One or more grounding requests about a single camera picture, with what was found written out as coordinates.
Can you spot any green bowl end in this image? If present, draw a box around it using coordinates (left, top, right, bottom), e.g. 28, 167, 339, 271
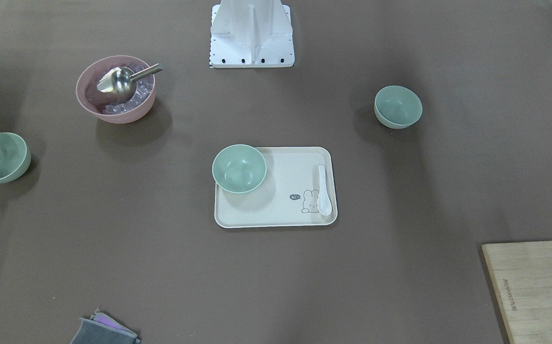
0, 132, 32, 183

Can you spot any green bowl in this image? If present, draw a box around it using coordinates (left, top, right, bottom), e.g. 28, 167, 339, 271
374, 85, 423, 130
212, 144, 267, 194

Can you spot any pink bowl with ice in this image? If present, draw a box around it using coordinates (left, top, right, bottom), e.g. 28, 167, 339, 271
76, 55, 156, 124

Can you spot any metal ice scoop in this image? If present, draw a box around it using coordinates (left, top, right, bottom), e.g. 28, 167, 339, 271
97, 63, 164, 97

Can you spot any grey folded cloth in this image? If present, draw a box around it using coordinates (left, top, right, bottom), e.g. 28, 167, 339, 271
70, 310, 141, 344

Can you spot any green bowl on tray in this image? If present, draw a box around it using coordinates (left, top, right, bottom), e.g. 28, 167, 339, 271
212, 144, 267, 194

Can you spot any cream rabbit tray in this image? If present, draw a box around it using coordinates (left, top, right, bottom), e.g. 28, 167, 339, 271
214, 147, 338, 228

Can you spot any white ceramic spoon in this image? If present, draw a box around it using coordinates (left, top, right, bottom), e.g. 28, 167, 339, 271
317, 165, 333, 216

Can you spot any wooden cutting board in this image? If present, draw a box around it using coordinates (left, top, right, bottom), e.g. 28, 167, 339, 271
482, 240, 552, 344

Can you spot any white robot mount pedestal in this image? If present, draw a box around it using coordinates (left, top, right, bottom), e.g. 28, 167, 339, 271
209, 0, 295, 68

